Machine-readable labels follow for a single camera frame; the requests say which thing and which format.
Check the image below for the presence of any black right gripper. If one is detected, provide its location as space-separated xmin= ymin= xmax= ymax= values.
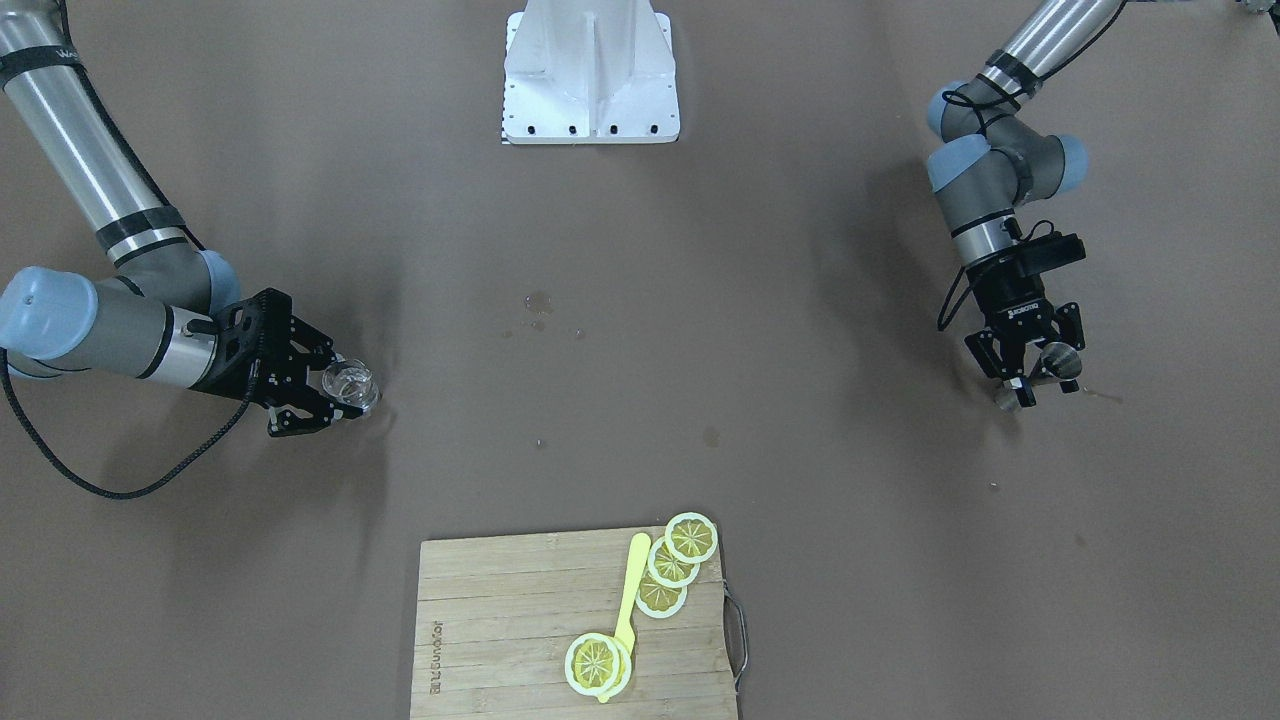
xmin=189 ymin=288 xmax=346 ymax=438

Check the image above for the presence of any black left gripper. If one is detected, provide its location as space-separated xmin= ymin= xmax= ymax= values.
xmin=964 ymin=259 xmax=1085 ymax=411

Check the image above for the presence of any clear glass cup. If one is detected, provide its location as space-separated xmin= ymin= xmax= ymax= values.
xmin=321 ymin=357 xmax=381 ymax=413

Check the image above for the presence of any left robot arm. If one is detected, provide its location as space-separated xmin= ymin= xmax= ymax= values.
xmin=925 ymin=1 xmax=1123 ymax=411

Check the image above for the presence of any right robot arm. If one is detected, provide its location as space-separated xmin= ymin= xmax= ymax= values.
xmin=3 ymin=1 xmax=362 ymax=437

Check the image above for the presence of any bamboo cutting board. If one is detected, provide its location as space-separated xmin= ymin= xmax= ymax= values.
xmin=410 ymin=528 xmax=742 ymax=719

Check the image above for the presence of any yellow plastic spoon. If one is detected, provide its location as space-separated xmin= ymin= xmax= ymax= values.
xmin=598 ymin=532 xmax=652 ymax=705

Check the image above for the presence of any lemon slice on spoon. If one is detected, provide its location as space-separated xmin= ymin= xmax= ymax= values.
xmin=564 ymin=632 xmax=634 ymax=703

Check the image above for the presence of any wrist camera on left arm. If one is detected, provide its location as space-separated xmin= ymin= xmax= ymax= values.
xmin=1014 ymin=231 xmax=1085 ymax=278

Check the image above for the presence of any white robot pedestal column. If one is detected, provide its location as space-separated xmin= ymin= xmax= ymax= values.
xmin=500 ymin=1 xmax=681 ymax=145

